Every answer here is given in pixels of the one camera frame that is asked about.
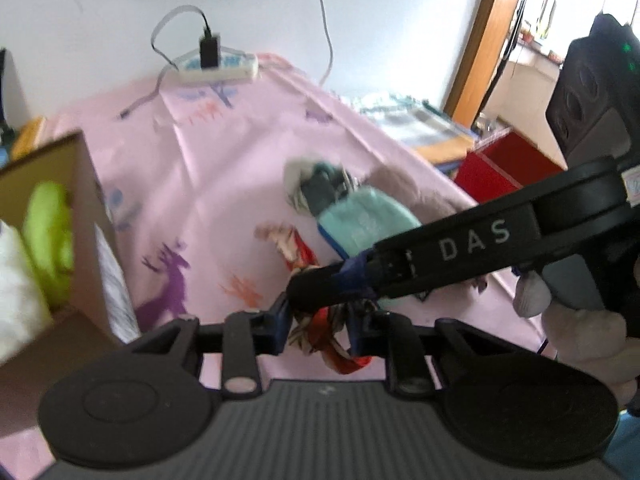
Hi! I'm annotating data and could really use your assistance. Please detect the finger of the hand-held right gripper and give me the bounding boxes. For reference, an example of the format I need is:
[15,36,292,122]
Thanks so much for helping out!
[286,252,386,313]

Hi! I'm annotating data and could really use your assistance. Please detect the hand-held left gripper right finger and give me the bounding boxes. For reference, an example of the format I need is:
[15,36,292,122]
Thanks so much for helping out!
[346,302,531,401]

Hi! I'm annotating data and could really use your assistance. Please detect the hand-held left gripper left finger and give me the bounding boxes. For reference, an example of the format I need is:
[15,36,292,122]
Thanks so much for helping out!
[122,292,292,401]

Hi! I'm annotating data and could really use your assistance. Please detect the red patterned cloth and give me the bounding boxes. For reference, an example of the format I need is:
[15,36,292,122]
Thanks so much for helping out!
[254,224,375,376]

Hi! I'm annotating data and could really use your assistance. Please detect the pink teddy bear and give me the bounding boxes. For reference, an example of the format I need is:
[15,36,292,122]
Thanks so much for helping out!
[362,167,481,221]

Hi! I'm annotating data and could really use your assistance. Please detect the mint green cloth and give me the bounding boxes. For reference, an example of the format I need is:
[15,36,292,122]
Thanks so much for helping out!
[316,185,423,311]

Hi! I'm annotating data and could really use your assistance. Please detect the grey teal socks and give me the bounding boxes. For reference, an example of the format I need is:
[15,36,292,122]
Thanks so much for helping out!
[283,157,361,216]

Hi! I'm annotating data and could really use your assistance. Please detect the brown cardboard box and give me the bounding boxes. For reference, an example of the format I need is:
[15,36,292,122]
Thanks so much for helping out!
[0,130,143,426]

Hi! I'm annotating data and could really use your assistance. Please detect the person's right hand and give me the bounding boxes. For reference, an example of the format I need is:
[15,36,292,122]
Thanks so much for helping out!
[515,270,628,401]

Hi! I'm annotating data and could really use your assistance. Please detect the red box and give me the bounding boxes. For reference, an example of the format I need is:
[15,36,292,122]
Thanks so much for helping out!
[452,127,568,206]

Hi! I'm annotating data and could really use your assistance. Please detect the striped blanket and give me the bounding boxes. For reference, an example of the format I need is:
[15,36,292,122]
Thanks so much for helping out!
[345,91,478,166]

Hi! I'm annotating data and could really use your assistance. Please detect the pink printed sheet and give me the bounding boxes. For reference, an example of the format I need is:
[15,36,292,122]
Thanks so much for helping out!
[0,51,551,480]

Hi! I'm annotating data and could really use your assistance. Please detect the white power strip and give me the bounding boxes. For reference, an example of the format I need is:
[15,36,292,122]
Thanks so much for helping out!
[177,51,259,83]

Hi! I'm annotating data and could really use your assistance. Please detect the green plush frog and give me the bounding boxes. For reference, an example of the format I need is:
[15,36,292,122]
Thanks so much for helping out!
[22,180,76,308]

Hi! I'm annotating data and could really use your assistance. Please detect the black charger adapter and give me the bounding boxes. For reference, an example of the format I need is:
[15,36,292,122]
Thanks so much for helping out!
[199,34,222,70]

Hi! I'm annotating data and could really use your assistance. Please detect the white cloth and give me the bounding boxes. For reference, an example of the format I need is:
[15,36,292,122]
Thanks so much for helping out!
[0,220,53,368]

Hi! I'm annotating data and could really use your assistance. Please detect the wooden door frame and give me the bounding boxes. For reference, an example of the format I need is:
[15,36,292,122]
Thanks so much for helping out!
[442,0,526,128]

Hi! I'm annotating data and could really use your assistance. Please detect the grey power cable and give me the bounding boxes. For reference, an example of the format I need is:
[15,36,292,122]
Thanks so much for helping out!
[307,0,333,86]

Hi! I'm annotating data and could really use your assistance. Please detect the black charger cable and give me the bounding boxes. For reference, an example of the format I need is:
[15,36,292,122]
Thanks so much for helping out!
[117,5,211,121]

